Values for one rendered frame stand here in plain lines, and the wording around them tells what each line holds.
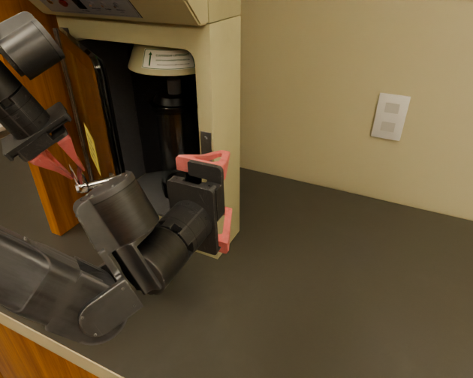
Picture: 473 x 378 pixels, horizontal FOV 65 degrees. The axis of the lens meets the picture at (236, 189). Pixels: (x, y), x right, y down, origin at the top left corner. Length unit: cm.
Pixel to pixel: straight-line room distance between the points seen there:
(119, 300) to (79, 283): 4
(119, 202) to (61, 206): 57
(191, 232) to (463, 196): 81
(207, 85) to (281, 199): 47
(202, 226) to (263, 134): 70
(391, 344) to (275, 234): 34
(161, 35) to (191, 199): 30
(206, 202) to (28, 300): 20
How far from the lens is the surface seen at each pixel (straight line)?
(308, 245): 86
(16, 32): 59
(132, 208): 38
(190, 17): 57
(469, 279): 91
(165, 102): 77
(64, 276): 38
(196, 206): 45
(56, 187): 92
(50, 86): 87
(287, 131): 108
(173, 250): 40
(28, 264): 38
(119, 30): 71
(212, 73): 62
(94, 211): 38
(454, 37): 96
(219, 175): 44
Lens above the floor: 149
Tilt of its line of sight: 32 degrees down
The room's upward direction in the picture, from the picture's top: straight up
